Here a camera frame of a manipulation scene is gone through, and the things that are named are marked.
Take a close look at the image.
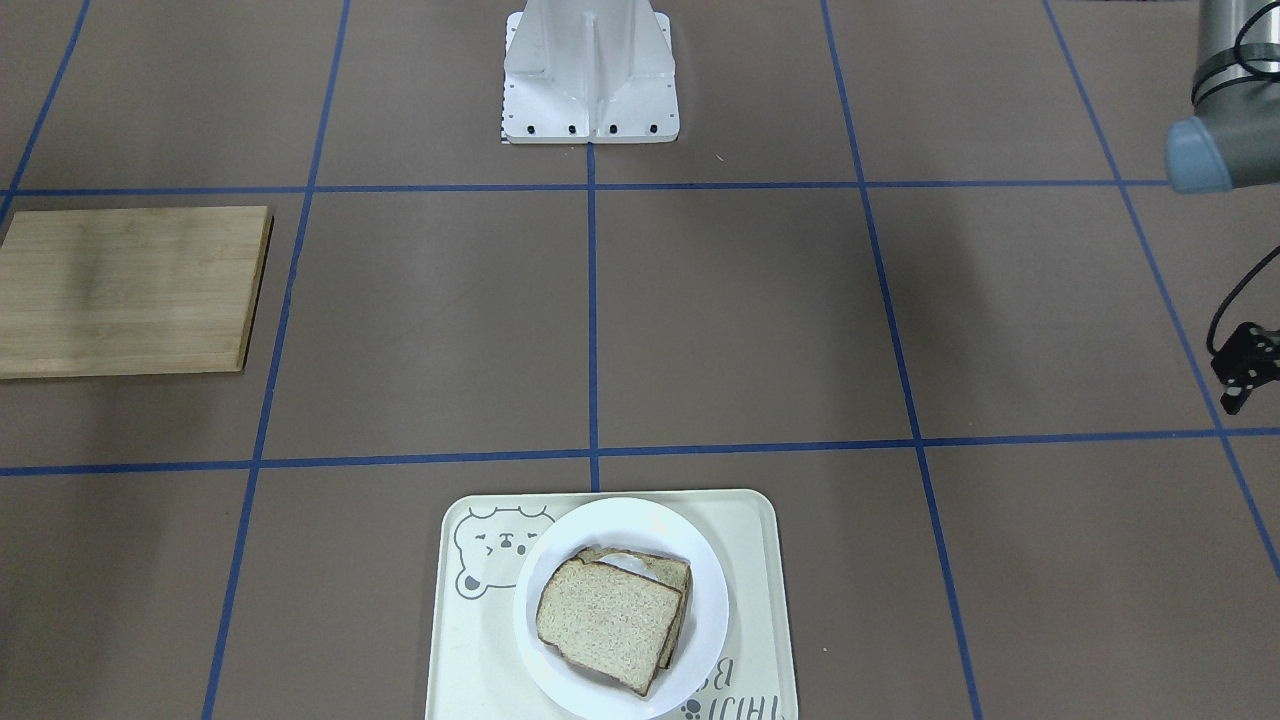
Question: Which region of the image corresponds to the white round plate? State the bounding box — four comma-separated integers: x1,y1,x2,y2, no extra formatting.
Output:
512,497,732,719

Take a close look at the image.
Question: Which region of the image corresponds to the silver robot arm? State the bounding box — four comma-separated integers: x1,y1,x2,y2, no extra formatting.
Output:
1165,1,1279,193

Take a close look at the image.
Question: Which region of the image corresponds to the bread slice with egg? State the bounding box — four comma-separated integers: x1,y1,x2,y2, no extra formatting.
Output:
577,547,692,670

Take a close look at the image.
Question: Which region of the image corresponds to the cream bear tray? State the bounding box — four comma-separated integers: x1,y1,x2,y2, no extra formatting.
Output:
425,489,800,719

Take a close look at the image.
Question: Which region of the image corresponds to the bamboo cutting board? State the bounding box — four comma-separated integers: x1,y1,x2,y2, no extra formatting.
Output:
1,206,273,380

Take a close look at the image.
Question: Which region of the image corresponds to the white pedestal column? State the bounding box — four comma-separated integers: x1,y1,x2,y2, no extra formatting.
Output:
500,1,681,145

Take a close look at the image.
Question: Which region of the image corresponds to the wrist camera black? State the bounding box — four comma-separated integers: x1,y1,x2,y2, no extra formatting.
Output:
1211,322,1279,416

